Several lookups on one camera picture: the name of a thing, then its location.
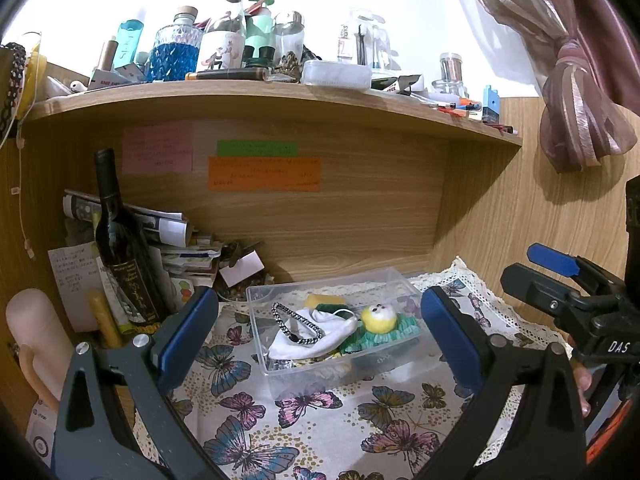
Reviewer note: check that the dark wine bottle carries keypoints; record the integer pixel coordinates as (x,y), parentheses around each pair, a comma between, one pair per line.
(117,240)

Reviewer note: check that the clear plastic box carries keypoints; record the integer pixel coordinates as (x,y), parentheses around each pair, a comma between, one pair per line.
(390,360)

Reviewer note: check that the clear acrylic organizer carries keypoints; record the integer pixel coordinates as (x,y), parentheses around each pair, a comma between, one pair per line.
(365,40)

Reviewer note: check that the blue glass bottle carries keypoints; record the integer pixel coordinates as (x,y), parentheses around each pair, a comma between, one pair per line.
(177,55)

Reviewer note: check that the person's right hand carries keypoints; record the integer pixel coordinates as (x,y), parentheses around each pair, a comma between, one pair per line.
(583,385)

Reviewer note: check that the pink curtain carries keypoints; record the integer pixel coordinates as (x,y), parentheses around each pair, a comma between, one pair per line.
(575,60)

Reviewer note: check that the yellow plush toy green ruffle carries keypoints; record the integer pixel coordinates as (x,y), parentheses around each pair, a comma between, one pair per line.
(377,320)

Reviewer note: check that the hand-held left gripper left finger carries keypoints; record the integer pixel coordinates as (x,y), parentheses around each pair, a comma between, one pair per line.
(185,340)

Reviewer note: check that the white handwritten note paper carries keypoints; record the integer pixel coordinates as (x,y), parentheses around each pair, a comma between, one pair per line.
(72,280)

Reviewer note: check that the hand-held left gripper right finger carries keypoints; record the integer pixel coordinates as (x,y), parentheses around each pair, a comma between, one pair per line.
(450,340)

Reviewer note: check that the small blue box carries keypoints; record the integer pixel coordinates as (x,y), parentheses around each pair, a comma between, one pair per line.
(491,105)

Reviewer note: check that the clear bottle with cork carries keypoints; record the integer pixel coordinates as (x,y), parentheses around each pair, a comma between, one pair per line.
(225,45)

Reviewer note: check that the small white card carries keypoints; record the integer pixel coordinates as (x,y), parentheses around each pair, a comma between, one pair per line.
(241,270)

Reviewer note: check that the mint green pump bottle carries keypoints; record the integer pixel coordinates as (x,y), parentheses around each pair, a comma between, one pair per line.
(260,30)

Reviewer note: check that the small clear glass bottle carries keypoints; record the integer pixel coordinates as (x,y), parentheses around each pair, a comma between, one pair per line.
(289,35)

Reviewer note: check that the white lidded plastic case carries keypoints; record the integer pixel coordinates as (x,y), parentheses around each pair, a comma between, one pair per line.
(335,74)

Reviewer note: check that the black patterned hanging headband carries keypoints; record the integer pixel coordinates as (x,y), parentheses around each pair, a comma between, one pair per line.
(12,85)

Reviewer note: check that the yellow candle stick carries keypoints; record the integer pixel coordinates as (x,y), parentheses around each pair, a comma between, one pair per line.
(106,320)

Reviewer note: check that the green sticky note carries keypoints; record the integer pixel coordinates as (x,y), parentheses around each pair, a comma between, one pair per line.
(257,148)

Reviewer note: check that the pink sticky note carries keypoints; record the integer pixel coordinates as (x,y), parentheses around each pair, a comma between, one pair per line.
(157,149)

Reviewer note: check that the short glass jar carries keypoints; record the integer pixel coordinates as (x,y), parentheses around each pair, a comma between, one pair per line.
(447,89)

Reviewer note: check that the stack of magazines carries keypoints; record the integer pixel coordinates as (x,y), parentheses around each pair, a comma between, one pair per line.
(170,240)

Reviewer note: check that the butterfly print tablecloth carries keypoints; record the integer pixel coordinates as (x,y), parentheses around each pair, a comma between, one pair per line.
(325,425)

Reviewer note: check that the yellow green sponge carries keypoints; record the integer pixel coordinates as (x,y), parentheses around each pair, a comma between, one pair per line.
(325,301)

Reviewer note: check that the orange sticky note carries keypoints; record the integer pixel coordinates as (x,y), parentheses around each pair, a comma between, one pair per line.
(262,174)

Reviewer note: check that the white cloth pouch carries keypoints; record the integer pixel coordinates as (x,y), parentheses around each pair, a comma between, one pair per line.
(330,332)

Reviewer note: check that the teal plastic bottle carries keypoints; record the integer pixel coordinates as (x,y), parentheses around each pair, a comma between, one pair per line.
(129,45)

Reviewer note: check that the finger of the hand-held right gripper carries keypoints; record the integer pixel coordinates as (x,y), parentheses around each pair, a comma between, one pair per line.
(530,287)
(552,260)

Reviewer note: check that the tall clear jar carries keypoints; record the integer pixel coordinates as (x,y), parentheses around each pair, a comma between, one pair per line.
(450,67)

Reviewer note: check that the yellow hanging headband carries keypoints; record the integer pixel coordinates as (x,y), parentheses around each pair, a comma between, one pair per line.
(34,75)

